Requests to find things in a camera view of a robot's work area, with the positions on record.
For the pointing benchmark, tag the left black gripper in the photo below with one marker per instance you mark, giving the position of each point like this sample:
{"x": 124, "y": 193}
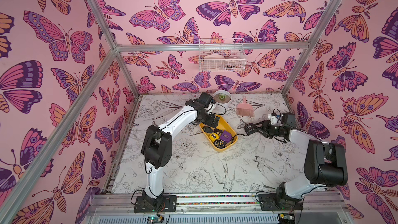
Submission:
{"x": 210, "y": 123}

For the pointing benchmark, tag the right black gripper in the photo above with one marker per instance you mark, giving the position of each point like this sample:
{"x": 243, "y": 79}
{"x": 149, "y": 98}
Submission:
{"x": 259, "y": 129}

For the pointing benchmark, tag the yellow plastic storage box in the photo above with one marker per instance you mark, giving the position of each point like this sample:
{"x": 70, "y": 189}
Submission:
{"x": 223, "y": 125}

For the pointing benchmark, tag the small yellow tape measure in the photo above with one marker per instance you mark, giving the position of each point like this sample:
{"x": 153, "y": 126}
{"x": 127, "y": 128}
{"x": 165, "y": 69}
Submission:
{"x": 213, "y": 137}

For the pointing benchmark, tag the purple tape measure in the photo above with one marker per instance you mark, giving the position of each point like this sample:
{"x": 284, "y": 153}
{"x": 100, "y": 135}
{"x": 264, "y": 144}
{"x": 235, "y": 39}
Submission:
{"x": 226, "y": 137}

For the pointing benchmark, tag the yellow black tape measure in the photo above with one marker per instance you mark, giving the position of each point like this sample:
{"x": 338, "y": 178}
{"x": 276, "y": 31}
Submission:
{"x": 220, "y": 144}

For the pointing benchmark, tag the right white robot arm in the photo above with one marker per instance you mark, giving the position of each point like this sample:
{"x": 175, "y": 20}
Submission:
{"x": 324, "y": 165}

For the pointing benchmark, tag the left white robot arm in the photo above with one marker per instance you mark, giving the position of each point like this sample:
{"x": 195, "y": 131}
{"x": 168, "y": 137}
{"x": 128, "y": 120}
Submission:
{"x": 158, "y": 142}

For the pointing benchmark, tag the white plant pot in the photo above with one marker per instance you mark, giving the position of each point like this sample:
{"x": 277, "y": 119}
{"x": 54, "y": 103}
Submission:
{"x": 222, "y": 97}

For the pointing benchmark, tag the pink hand brush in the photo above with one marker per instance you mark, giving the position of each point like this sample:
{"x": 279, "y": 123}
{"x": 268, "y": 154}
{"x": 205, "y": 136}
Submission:
{"x": 244, "y": 108}

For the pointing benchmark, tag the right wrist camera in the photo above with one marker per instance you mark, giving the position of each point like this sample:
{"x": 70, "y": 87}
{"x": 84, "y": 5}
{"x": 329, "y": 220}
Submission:
{"x": 275, "y": 118}

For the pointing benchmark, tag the white wire wall basket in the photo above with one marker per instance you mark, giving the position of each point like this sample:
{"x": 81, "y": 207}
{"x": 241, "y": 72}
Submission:
{"x": 221, "y": 57}

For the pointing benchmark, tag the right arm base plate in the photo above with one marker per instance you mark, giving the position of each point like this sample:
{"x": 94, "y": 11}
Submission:
{"x": 279, "y": 203}

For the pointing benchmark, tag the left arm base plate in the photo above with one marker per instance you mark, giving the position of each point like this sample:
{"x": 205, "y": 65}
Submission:
{"x": 146, "y": 204}

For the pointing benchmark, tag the aluminium front rail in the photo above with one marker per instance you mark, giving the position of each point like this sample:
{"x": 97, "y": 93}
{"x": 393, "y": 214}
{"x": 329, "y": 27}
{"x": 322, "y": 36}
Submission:
{"x": 235, "y": 208}

